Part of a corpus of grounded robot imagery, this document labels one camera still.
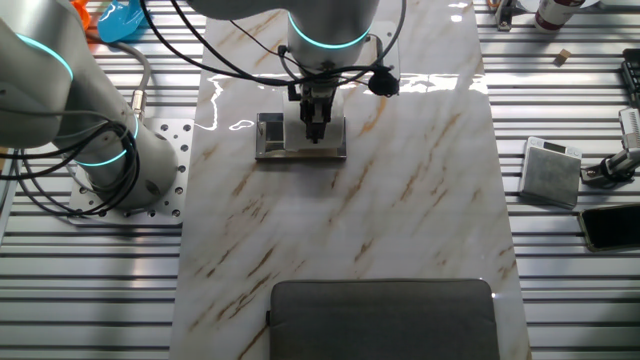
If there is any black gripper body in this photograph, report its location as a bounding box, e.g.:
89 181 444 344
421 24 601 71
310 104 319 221
286 67 346 125

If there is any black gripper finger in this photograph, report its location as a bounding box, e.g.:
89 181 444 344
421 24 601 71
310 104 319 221
299 102 318 145
314 103 333 144

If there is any white toilet paper roll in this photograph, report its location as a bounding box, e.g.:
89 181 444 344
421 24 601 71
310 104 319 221
282 85 347 153

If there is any chrome paper roll shelf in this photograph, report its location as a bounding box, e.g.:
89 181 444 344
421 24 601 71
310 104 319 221
255 112 348 162

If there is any marble pattern mat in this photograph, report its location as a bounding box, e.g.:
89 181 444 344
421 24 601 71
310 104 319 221
169 0 533 360

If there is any grey fabric laptop sleeve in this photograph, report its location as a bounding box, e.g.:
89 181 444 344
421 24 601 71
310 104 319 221
266 278 501 360

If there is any blue toy shovel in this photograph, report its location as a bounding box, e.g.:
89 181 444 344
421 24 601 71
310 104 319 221
96 0 152 44

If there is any silver digital kitchen scale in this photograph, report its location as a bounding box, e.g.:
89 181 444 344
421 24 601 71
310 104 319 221
518 136 584 210

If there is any red and white can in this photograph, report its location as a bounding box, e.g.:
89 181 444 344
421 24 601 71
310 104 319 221
533 0 587 33

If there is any black smartphone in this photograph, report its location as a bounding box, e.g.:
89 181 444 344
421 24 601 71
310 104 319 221
577 202 640 253

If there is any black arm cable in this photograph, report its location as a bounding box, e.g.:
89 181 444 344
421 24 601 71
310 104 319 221
138 0 407 98

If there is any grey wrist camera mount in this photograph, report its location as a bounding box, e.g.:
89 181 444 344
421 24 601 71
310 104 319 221
368 20 402 85

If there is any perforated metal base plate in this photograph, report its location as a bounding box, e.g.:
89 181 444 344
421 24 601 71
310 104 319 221
67 118 195 227

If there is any grey cable with metal connector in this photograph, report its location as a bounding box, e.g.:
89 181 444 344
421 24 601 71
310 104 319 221
84 32 154 122

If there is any black base cable bundle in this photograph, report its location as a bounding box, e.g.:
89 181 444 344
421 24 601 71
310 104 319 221
0 119 142 218

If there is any orange toy shovel green handle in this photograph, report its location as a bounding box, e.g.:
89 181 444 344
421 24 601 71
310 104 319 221
69 0 93 33

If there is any camera clamp stand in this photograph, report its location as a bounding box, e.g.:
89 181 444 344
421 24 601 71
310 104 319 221
579 148 640 190

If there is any silver box camera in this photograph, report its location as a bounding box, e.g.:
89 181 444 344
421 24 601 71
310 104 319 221
618 106 640 150

